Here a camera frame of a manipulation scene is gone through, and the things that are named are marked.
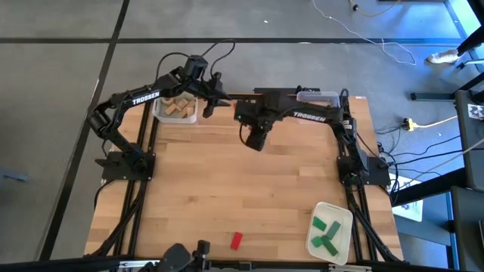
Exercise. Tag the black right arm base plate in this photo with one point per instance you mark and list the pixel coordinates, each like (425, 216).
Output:
(378, 175)

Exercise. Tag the black crossbeam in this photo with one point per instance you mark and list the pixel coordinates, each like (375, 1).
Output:
(56, 264)

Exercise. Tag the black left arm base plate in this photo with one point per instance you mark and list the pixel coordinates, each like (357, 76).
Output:
(113, 172)

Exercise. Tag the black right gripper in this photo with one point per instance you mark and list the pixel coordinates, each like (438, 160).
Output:
(261, 107)

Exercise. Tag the white marker tag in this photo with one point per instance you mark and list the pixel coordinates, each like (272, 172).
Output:
(475, 111)

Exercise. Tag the grey office chair base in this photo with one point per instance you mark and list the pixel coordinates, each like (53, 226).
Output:
(470, 63)

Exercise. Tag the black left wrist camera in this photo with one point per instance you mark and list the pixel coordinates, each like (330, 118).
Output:
(195, 66)

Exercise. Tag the clear plastic bin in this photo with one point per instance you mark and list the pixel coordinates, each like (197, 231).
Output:
(317, 97)

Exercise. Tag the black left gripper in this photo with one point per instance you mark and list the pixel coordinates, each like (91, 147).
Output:
(198, 85)

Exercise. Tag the grey floor object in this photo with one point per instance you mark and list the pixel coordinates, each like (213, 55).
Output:
(13, 175)

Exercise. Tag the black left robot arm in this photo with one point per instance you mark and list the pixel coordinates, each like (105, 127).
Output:
(145, 97)

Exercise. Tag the green cube block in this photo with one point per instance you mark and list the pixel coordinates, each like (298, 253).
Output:
(317, 242)

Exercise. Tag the green wedge block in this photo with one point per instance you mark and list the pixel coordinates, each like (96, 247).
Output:
(319, 223)

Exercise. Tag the long green block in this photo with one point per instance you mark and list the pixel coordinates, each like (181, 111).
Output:
(333, 229)
(329, 245)

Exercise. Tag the black side table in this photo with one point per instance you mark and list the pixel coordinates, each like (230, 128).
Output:
(470, 151)

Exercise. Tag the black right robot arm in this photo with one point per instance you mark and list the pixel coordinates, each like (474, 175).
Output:
(314, 116)

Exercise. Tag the shallow white plastic bin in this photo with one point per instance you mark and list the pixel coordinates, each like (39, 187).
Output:
(345, 223)

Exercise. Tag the natural wood rectangular block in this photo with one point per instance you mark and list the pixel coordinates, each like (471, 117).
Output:
(183, 104)
(190, 111)

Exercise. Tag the white paper sheet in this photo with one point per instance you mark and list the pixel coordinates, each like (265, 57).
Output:
(410, 211)

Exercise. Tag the person's leg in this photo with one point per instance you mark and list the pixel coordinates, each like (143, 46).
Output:
(470, 44)

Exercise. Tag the person's shoe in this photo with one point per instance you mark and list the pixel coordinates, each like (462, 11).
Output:
(442, 56)

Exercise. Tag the black aluminium table frame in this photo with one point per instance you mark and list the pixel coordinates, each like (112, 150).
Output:
(147, 211)

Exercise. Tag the labelled long natural wood block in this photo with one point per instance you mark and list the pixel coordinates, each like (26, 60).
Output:
(171, 109)

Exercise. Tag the silver metal bracket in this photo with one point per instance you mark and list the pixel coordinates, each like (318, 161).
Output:
(349, 268)
(128, 263)

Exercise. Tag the black floor bar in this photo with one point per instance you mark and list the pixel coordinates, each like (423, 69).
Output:
(431, 96)

